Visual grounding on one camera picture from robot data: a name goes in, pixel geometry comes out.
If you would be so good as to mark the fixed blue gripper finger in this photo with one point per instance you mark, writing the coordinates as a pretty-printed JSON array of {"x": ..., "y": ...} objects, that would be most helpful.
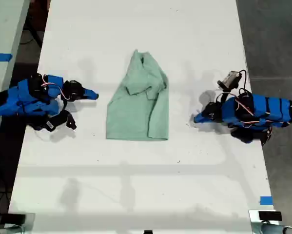
[
  {"x": 91, "y": 92},
  {"x": 202, "y": 115}
]

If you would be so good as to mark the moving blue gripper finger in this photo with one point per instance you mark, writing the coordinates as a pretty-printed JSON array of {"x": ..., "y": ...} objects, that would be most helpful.
[
  {"x": 203, "y": 120},
  {"x": 90, "y": 97}
]

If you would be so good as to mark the pale green T-shirt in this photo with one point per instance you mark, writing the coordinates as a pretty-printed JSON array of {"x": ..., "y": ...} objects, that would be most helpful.
[{"x": 136, "y": 109}]

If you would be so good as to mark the blue and black robot arm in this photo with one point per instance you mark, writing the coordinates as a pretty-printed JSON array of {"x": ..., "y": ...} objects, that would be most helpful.
[
  {"x": 26, "y": 102},
  {"x": 265, "y": 109}
]

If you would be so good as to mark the long blue tape strip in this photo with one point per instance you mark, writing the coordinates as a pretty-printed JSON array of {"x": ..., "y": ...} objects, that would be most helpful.
[{"x": 0, "y": 57}]

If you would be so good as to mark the white side table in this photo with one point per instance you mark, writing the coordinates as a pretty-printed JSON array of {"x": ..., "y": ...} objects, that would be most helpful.
[{"x": 2, "y": 29}]

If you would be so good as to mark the short blue tape strip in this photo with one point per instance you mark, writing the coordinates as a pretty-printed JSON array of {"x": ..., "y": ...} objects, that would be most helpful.
[{"x": 266, "y": 200}]

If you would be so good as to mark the small black box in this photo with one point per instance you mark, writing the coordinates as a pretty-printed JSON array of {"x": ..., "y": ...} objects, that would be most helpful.
[
  {"x": 148, "y": 232},
  {"x": 270, "y": 216},
  {"x": 13, "y": 218}
]

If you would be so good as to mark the grey metal pipe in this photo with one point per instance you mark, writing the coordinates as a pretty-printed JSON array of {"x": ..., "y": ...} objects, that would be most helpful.
[{"x": 275, "y": 229}]

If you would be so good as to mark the black camera stalk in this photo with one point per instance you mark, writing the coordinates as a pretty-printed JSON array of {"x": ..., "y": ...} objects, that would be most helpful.
[
  {"x": 225, "y": 95},
  {"x": 70, "y": 120}
]

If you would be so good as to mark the silver and black camera box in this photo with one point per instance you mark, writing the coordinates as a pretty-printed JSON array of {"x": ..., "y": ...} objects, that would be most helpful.
[{"x": 229, "y": 79}]

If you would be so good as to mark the black camera box white label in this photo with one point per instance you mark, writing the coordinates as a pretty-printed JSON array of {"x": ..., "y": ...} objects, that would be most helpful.
[{"x": 53, "y": 123}]

